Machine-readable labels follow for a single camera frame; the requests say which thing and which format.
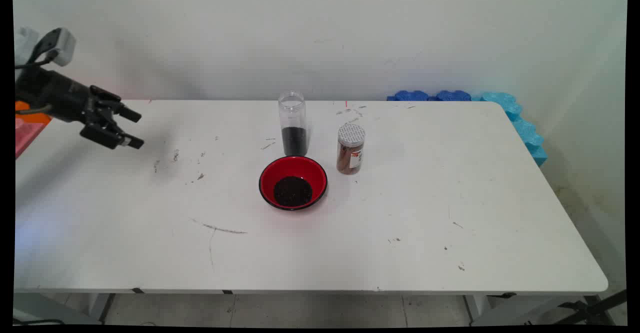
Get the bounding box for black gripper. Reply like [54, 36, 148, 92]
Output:
[15, 66, 145, 150]

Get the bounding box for clear plastic jar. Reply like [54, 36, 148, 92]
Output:
[278, 90, 309, 157]

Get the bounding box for orange object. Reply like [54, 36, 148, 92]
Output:
[15, 101, 52, 125]

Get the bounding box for pink object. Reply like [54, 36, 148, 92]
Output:
[15, 118, 48, 159]

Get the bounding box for grey table leg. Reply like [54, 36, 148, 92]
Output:
[89, 293, 116, 324]
[462, 294, 493, 324]

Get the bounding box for red bowl with black rim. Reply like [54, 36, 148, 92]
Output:
[258, 155, 329, 211]

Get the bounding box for black seed pile in bowl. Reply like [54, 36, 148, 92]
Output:
[273, 175, 313, 208]

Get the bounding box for brown spice jar silver lid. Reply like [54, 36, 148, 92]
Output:
[336, 123, 366, 175]

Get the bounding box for light blue foam block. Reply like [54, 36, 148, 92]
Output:
[472, 91, 548, 167]

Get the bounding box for black stand legs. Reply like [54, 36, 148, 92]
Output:
[550, 289, 627, 326]

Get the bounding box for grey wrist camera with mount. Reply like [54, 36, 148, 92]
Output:
[34, 27, 77, 67]

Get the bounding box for black camera cable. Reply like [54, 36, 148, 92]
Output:
[15, 48, 57, 70]

